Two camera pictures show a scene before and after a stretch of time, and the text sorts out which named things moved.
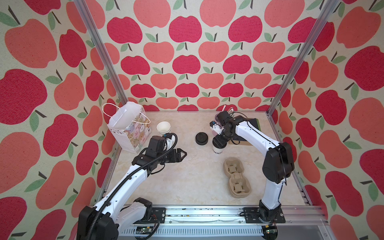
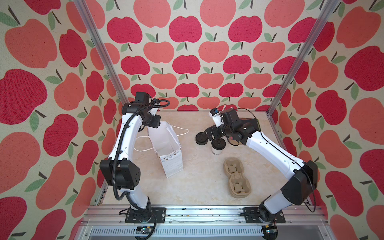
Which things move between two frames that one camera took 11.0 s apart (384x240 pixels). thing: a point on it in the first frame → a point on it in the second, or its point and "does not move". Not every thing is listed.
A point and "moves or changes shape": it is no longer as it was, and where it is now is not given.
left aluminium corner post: (85, 13) does not move
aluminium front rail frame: (228, 224) does not move
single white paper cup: (217, 151) does not move
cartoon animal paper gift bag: (129, 124) moves or changes shape
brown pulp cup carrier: (239, 184) does not move
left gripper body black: (170, 157) → (152, 120)
